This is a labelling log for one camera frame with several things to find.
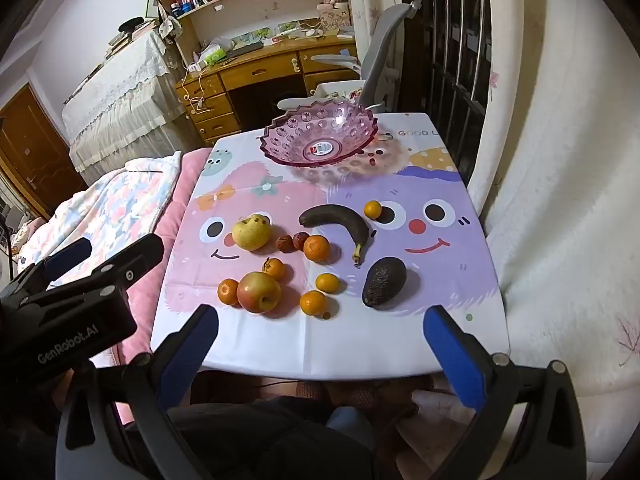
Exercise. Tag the green tissue pack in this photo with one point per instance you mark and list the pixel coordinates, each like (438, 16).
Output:
(215, 53)

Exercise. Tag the large orange mandarin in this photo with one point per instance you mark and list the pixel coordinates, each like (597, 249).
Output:
(316, 248)

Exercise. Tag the dark overripe banana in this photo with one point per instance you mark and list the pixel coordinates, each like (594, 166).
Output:
(345, 217)

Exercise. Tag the grey office chair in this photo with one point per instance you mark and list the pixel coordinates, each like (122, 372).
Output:
(385, 45)

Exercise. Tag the white flower print curtain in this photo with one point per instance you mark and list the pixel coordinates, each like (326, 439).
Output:
(565, 185)

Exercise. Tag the wooden desk with drawers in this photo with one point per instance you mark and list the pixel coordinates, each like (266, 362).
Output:
(260, 67)

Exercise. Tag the small yellow-orange kumquat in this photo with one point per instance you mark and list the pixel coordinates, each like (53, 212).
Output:
(329, 283)

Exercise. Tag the red apple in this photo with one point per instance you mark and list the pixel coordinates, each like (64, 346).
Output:
(258, 292)

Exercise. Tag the metal window grille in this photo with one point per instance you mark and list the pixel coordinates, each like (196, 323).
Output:
(450, 60)

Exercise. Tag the orange mandarin with stem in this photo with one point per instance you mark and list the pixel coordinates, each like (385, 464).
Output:
(273, 269)

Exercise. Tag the dark avocado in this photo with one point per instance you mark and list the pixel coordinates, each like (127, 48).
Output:
(384, 281)

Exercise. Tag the white lace furniture cover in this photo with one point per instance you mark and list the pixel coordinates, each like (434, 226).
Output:
(125, 95)

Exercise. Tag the wooden door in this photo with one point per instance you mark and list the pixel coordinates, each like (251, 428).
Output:
(30, 150)

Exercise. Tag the yellow pear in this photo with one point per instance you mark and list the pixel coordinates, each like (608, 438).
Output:
(251, 232)

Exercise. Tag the white tray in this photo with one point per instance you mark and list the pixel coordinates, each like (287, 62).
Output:
(340, 91)

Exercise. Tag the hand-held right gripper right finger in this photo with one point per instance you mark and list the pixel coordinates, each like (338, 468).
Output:
(455, 360)

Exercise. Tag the small red lychee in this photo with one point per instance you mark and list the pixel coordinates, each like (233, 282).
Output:
(284, 243)
(300, 240)

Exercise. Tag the floral quilt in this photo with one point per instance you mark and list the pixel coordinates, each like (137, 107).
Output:
(100, 210)

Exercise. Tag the pink glass fruit bowl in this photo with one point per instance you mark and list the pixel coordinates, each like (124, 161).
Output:
(320, 135)

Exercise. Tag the pink plush blanket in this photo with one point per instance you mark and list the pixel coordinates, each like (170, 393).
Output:
(187, 180)

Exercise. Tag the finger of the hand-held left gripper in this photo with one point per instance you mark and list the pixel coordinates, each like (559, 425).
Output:
(67, 257)
(135, 260)

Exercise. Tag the small orange mandarin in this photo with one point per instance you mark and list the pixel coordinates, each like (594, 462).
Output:
(372, 208)

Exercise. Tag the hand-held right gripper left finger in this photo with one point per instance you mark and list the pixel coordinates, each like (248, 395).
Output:
(192, 355)

